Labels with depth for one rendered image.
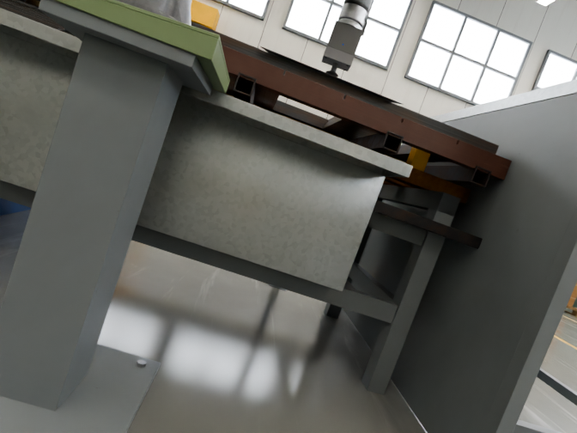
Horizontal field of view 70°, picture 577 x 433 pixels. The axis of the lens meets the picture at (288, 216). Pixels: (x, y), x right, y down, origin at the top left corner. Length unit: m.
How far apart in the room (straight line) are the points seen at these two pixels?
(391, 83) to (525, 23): 3.45
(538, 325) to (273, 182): 0.72
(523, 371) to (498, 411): 0.11
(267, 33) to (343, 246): 9.03
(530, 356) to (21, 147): 1.32
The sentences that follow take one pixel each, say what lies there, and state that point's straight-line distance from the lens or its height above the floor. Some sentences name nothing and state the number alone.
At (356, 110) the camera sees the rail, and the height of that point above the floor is 0.80.
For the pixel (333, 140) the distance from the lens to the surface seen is 0.98.
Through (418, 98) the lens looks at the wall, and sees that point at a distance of 10.39.
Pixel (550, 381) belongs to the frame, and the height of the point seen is 0.18.
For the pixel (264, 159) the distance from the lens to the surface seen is 1.12.
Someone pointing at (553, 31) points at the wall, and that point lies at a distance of 12.24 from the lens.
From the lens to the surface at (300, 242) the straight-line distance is 1.14.
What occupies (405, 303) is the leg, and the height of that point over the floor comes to 0.31.
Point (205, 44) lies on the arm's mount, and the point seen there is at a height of 0.70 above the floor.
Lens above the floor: 0.54
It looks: 5 degrees down
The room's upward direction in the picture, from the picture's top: 20 degrees clockwise
